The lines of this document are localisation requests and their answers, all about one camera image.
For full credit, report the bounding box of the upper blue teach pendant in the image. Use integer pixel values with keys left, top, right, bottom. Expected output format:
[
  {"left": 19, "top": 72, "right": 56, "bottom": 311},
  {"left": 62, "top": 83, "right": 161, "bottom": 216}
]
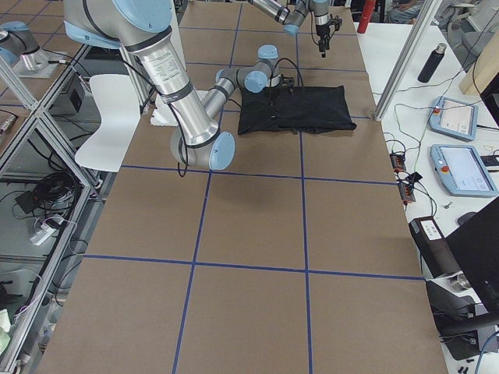
[{"left": 429, "top": 97, "right": 478, "bottom": 141}]

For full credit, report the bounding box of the white plastic chair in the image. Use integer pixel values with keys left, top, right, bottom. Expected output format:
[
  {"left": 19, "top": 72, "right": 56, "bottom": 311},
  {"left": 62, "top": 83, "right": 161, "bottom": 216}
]
[{"left": 75, "top": 74, "right": 141, "bottom": 172}]

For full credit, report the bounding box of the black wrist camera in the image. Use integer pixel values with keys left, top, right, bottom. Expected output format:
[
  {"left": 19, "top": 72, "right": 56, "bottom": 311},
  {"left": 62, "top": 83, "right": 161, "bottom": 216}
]
[
  {"left": 331, "top": 16, "right": 342, "bottom": 32},
  {"left": 280, "top": 75, "right": 295, "bottom": 92}
]

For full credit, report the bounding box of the black water bottle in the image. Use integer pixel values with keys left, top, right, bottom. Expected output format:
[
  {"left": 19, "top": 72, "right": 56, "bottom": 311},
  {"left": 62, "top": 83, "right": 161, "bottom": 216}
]
[{"left": 417, "top": 43, "right": 447, "bottom": 83}]

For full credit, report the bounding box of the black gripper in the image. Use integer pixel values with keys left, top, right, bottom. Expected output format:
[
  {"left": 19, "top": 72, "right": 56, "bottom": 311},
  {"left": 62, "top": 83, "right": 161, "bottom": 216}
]
[
  {"left": 315, "top": 23, "right": 331, "bottom": 58},
  {"left": 268, "top": 74, "right": 287, "bottom": 90}
]

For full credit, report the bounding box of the blue teach pendant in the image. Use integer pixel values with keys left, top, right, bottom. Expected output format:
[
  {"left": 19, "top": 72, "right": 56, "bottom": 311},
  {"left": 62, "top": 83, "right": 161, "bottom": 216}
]
[
  {"left": 429, "top": 97, "right": 478, "bottom": 141},
  {"left": 430, "top": 144, "right": 498, "bottom": 197}
]

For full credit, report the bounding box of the red water bottle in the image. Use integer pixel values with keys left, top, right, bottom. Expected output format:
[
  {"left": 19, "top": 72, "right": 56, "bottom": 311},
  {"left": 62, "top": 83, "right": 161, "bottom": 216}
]
[{"left": 357, "top": 0, "right": 377, "bottom": 34}]

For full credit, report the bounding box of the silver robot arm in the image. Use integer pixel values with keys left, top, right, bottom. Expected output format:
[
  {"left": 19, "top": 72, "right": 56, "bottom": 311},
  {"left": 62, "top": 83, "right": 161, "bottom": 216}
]
[
  {"left": 63, "top": 1, "right": 278, "bottom": 170},
  {"left": 248, "top": 0, "right": 342, "bottom": 58}
]

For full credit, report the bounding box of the lower blue teach pendant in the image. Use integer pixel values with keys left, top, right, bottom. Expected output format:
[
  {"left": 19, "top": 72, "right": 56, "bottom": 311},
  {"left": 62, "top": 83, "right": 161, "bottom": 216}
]
[{"left": 430, "top": 144, "right": 498, "bottom": 197}]

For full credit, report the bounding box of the aluminium frame post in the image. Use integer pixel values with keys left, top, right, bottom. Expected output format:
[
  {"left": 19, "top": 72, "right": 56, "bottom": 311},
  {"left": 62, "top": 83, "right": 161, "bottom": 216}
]
[{"left": 373, "top": 0, "right": 442, "bottom": 121}]

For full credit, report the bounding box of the black computer mouse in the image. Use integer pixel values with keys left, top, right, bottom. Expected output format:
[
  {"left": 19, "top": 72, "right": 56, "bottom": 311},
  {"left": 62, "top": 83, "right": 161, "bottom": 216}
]
[{"left": 457, "top": 211, "right": 476, "bottom": 226}]

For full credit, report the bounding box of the black t-shirt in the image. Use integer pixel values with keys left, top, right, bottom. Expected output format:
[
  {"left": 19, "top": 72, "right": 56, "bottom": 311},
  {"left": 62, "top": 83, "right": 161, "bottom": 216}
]
[{"left": 238, "top": 86, "right": 356, "bottom": 135}]

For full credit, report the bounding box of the black monitor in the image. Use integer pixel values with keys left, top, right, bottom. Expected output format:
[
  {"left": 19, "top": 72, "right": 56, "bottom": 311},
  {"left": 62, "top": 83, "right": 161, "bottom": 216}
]
[{"left": 447, "top": 199, "right": 498, "bottom": 311}]

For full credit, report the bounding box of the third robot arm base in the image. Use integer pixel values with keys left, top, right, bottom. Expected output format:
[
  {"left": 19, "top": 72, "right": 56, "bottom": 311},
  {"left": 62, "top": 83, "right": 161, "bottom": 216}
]
[{"left": 1, "top": 21, "right": 58, "bottom": 79}]

